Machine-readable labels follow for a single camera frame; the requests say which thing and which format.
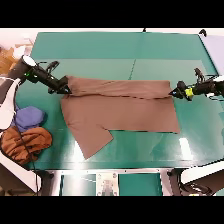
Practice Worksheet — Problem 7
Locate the silver frame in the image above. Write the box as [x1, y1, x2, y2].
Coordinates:
[32, 167, 188, 197]

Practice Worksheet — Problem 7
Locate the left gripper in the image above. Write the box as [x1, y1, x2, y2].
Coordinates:
[47, 78, 72, 95]

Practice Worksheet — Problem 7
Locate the brown T-shirt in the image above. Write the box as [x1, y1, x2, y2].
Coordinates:
[60, 75, 181, 160]

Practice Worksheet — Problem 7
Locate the black cable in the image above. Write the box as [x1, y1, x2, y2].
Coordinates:
[11, 99, 44, 197]

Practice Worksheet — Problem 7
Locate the blue garment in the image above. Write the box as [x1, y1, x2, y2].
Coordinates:
[11, 105, 47, 134]

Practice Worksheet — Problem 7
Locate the orange-brown garment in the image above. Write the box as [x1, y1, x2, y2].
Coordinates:
[0, 125, 54, 166]

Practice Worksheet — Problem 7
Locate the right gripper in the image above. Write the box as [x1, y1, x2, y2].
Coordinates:
[168, 80, 195, 101]

